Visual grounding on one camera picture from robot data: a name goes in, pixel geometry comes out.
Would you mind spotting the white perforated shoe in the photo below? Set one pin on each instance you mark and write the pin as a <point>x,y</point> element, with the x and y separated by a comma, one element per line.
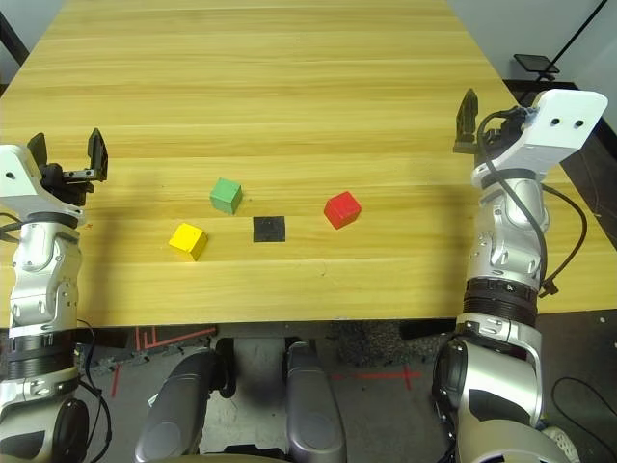
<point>561,441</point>

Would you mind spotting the grey robot leg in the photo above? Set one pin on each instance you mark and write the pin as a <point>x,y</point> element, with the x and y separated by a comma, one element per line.
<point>178,400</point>
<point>308,400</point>

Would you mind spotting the grey robot left leg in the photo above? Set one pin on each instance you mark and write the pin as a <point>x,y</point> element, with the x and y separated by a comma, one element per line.
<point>178,400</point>

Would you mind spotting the tan robot torso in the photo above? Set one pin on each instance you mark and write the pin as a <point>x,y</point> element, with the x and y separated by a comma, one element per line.
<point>241,460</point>

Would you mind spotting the grey foam tile pieces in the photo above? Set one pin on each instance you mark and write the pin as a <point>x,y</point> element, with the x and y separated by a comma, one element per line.
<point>101,362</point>

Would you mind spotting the black stand pole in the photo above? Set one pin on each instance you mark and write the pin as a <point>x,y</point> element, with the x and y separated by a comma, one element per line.
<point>580,31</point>

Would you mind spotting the black square tape marker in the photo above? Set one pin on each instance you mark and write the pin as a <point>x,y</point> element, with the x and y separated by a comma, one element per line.
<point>269,229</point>

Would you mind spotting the black stand plate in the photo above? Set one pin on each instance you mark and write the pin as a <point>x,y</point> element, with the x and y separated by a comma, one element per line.
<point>535,62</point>

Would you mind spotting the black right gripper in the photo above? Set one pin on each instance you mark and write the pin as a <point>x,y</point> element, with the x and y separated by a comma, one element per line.
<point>503,130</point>

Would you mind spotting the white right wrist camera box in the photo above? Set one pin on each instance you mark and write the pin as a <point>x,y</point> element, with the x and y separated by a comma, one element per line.
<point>554,130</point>

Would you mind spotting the grey robot right leg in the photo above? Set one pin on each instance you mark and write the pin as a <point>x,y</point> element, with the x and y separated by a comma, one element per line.
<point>308,400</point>

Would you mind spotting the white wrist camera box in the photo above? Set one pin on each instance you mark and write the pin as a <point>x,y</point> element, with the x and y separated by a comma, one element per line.
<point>19,193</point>
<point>554,130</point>

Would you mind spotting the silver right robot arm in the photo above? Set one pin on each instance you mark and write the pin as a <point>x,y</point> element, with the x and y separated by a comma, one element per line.
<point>506,241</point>

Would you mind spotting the red wooden block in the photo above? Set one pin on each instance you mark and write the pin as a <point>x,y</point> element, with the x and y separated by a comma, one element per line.
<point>342,209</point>

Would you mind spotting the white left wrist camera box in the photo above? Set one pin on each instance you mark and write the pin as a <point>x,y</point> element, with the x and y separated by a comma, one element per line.
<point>19,193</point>

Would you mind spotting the green wooden block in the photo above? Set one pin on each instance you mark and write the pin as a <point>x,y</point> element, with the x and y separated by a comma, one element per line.
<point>225,195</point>

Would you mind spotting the small silver metal clip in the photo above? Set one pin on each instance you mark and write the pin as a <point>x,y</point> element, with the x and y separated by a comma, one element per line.
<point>152,400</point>

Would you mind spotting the speckled black foam mat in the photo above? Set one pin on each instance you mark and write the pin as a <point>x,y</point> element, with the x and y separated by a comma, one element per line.
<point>366,337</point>

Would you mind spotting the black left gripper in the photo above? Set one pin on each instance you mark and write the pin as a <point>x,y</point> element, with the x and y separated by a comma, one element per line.
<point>72,185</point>

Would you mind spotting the black diagonal metal bar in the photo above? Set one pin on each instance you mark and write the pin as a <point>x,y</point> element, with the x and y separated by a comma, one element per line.
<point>12,38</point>

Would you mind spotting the yellow wooden block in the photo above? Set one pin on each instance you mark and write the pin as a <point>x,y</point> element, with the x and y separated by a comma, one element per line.
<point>185,238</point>

